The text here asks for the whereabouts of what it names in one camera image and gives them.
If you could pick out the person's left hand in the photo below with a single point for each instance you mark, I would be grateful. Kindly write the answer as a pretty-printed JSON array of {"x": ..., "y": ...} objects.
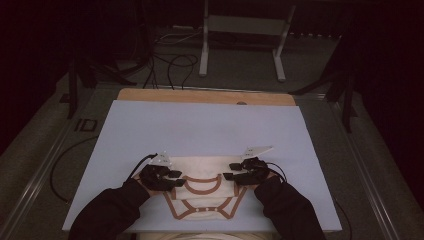
[{"x": 150, "y": 193}]

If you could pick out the black metal stand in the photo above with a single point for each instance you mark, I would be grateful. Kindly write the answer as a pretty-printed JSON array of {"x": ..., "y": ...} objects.
[
  {"x": 348, "y": 100},
  {"x": 72, "y": 86}
]

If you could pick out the metal floor rail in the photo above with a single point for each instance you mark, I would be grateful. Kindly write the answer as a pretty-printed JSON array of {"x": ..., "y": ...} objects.
[
  {"x": 366, "y": 180},
  {"x": 36, "y": 180}
]

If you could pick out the person's right hand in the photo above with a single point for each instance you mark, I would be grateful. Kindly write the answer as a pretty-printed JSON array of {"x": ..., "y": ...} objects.
[{"x": 270, "y": 178}]

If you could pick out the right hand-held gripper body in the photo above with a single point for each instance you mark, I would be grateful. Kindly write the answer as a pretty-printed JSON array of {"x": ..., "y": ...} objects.
[{"x": 255, "y": 173}]

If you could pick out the light blue table mat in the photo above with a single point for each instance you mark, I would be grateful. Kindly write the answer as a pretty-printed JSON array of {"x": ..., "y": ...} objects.
[{"x": 200, "y": 130}]

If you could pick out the cream baby bodysuit brown trim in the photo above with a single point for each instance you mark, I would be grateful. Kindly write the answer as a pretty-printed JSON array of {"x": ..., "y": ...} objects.
[{"x": 203, "y": 166}]

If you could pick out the white metal stand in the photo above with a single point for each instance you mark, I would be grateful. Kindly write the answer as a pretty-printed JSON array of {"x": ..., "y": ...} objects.
[{"x": 246, "y": 25}]

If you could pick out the round table grommet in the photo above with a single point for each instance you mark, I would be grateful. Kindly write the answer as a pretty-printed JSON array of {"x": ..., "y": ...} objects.
[{"x": 241, "y": 103}]

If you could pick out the wooden table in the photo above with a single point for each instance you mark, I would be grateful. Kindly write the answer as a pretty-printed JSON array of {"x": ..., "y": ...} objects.
[{"x": 200, "y": 96}]

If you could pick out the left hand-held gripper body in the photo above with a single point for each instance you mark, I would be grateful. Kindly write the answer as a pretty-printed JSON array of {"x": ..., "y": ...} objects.
[{"x": 153, "y": 178}]

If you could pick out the black square floor bracket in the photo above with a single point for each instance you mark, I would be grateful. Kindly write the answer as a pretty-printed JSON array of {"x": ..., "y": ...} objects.
[{"x": 86, "y": 125}]

